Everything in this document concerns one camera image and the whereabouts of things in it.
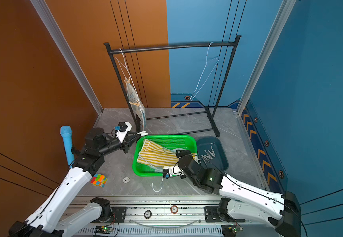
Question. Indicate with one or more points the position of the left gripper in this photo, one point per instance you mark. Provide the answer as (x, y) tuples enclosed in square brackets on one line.
[(126, 143)]

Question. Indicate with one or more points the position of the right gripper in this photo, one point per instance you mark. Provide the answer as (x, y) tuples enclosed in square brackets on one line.
[(183, 154)]

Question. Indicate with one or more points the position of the white clothespin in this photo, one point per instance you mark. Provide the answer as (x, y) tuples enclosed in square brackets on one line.
[(142, 133), (212, 152)]

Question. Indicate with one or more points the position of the beige clothespin towel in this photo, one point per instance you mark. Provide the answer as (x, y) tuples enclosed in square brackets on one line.
[(209, 155), (205, 157)]

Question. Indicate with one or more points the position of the yellow striped towel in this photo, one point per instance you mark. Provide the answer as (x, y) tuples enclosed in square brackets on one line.
[(159, 157)]

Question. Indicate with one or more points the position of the bunny pattern towel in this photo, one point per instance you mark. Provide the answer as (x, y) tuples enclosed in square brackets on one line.
[(139, 111)]

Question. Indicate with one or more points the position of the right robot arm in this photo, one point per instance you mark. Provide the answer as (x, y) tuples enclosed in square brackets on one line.
[(282, 211)]

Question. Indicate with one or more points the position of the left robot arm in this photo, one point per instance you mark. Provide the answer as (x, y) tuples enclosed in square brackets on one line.
[(45, 221)]

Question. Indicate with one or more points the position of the green plastic basket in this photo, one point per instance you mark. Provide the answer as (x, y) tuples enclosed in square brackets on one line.
[(165, 139)]

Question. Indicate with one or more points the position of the dark teal tray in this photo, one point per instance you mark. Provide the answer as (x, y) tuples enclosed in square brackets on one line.
[(219, 162)]

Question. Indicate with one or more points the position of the colourful puzzle cube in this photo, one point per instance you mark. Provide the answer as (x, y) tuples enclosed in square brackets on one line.
[(99, 180)]

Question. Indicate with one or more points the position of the circuit board right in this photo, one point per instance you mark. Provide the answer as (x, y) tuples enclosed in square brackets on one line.
[(230, 231)]

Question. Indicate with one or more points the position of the black clothes rack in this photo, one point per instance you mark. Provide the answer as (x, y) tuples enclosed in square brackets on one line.
[(210, 115)]

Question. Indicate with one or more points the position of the green circuit board left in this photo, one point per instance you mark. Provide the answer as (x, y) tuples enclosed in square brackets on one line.
[(103, 230)]

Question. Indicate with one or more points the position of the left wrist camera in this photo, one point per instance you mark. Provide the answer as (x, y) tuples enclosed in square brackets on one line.
[(121, 130)]

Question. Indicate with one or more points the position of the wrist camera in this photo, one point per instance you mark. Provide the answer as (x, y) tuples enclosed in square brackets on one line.
[(121, 130), (171, 171)]

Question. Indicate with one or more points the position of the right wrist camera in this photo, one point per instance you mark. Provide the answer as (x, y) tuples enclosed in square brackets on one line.
[(171, 171)]

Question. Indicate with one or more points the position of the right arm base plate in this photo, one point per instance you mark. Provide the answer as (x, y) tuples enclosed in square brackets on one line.
[(214, 214)]

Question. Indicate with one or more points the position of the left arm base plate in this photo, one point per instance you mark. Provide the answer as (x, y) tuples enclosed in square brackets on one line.
[(112, 214)]

